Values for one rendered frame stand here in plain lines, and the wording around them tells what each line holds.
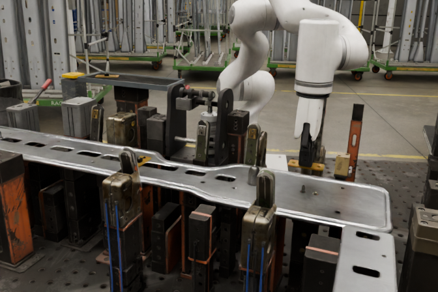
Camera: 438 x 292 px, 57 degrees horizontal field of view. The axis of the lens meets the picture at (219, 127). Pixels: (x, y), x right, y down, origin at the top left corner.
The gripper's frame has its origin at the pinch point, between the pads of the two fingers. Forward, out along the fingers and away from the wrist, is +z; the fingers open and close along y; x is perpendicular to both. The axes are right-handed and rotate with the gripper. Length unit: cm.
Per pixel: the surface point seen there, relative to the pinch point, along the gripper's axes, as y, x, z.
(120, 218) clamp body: 21.8, -38.5, 13.8
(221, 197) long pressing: 10.5, -17.5, 9.6
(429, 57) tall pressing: -809, 119, 68
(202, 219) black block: 19.9, -18.5, 10.5
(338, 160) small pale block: -10.9, 6.9, 4.2
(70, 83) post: -30, -95, -3
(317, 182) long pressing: -6.7, 2.6, 9.5
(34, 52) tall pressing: -294, -376, 33
